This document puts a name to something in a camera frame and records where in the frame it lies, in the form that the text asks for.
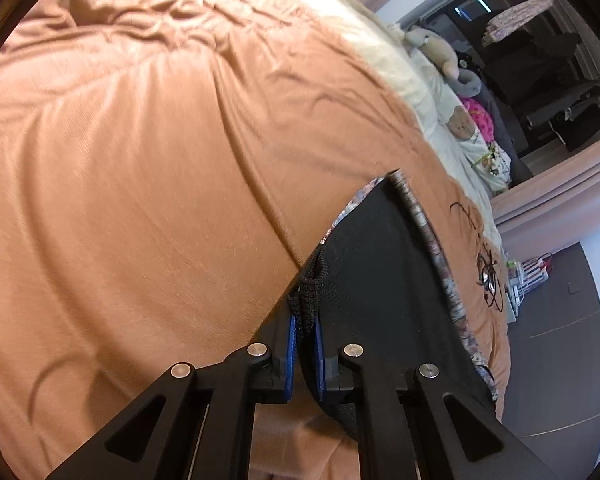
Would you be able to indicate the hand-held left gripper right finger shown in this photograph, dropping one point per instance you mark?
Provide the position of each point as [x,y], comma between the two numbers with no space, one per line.
[320,360]

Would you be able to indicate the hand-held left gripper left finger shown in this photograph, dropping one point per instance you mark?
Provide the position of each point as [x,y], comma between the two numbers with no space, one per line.
[291,355]

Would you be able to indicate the black pants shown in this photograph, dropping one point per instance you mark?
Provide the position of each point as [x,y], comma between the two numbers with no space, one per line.
[380,280]

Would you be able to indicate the orange blanket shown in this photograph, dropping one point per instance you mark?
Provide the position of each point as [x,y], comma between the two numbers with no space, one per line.
[130,185]

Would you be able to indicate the teddy bear print pillow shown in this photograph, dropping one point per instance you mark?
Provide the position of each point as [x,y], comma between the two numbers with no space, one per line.
[461,125]

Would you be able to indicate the pink cloth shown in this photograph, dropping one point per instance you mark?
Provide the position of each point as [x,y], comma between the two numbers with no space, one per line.
[480,120]

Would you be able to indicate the grey plush toy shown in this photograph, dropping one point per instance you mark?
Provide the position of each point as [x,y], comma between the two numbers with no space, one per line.
[469,82]

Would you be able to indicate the beige plush toy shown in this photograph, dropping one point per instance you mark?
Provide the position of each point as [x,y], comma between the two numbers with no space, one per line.
[437,47]

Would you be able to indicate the dark clothes rack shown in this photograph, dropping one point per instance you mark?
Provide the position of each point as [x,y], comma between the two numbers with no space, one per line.
[545,85]

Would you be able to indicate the patterned cloth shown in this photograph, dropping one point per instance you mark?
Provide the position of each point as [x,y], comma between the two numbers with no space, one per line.
[517,14]

